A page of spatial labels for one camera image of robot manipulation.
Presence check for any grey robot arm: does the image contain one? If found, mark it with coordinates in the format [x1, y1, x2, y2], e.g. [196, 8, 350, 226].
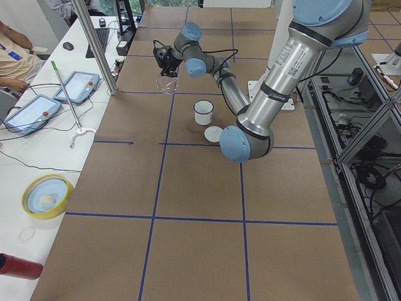
[153, 22, 251, 116]
[219, 1, 372, 162]

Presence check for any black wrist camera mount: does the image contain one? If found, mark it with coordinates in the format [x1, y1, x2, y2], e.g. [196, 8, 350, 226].
[153, 40, 172, 68]

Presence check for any red bottle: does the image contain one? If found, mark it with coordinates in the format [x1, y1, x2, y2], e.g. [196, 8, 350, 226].
[1, 253, 43, 280]

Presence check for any black computer mouse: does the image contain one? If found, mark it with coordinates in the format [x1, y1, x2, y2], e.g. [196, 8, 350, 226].
[63, 41, 74, 51]

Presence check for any white enamel cup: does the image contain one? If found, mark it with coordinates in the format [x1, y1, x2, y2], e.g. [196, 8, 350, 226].
[194, 100, 214, 125]

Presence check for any blue teach pendant near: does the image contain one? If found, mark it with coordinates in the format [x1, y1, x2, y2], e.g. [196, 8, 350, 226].
[4, 94, 61, 135]

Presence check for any black keyboard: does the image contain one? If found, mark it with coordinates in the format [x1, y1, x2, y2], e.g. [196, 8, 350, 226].
[85, 27, 110, 59]

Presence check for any metal rod white claw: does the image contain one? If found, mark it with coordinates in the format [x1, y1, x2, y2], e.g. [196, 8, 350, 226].
[51, 60, 96, 149]

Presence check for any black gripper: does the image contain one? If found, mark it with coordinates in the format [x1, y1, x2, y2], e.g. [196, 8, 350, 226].
[160, 47, 182, 77]

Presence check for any seated person in beige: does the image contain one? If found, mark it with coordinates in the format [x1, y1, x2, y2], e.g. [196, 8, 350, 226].
[1, 22, 46, 96]

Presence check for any silver aluminium frame post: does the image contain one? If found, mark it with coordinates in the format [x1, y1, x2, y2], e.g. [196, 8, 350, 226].
[71, 0, 117, 95]

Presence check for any blue teach pendant far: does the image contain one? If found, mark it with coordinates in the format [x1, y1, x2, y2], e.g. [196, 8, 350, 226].
[64, 71, 100, 105]

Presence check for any blue teach pendant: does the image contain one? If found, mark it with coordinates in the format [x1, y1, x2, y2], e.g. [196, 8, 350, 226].
[64, 71, 100, 105]
[4, 94, 61, 135]

